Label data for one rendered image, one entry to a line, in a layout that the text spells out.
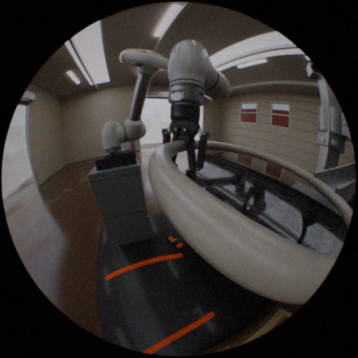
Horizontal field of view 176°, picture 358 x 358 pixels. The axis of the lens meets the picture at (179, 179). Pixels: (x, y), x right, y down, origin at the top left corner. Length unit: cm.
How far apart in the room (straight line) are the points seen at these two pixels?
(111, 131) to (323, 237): 129
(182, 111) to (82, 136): 716
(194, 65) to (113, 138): 78
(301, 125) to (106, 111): 1001
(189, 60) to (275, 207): 55
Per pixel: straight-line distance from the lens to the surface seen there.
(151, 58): 58
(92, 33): 399
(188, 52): 32
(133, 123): 95
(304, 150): 679
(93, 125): 715
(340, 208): 36
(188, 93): 27
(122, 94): 725
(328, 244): 57
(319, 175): 48
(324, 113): 144
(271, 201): 53
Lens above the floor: 102
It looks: 24 degrees down
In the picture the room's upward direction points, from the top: straight up
